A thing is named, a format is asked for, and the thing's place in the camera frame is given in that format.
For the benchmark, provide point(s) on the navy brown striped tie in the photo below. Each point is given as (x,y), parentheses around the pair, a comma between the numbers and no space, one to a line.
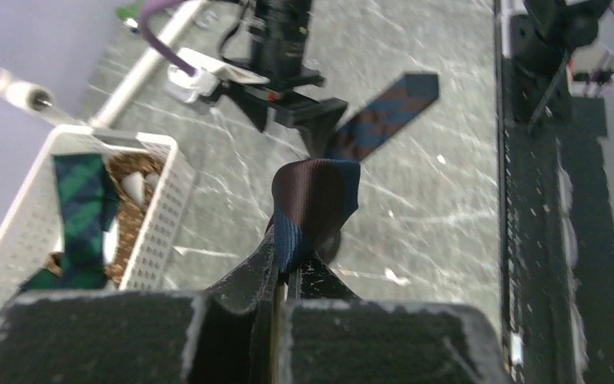
(314,198)

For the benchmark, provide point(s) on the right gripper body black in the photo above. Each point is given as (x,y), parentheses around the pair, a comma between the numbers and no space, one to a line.
(279,31)

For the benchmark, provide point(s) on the white pvc pipe frame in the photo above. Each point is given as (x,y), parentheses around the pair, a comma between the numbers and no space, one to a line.
(119,76)

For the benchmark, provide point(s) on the white plastic basket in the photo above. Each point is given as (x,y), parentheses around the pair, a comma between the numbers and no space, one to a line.
(32,228)

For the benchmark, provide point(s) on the green valve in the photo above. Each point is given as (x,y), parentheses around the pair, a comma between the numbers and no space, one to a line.
(128,14)

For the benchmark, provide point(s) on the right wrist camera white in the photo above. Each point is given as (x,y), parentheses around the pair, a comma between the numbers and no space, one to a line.
(209,73)

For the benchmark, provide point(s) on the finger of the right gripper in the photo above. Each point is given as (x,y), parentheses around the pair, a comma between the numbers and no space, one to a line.
(253,103)
(316,120)

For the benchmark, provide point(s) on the green striped tie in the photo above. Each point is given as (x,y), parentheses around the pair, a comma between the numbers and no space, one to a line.
(87,203)

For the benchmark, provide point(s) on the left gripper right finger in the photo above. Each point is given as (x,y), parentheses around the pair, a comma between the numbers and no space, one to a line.
(327,334)

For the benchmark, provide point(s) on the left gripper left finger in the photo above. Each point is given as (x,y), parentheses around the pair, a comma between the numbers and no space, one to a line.
(218,335)

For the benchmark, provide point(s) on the brown patterned tie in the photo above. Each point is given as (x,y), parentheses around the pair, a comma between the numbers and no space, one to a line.
(128,173)

